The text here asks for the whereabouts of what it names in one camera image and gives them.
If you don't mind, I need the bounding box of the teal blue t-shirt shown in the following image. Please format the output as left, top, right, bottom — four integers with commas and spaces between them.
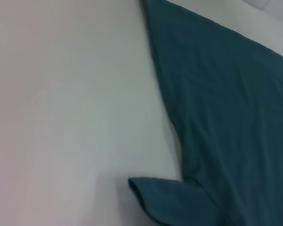
128, 0, 283, 226

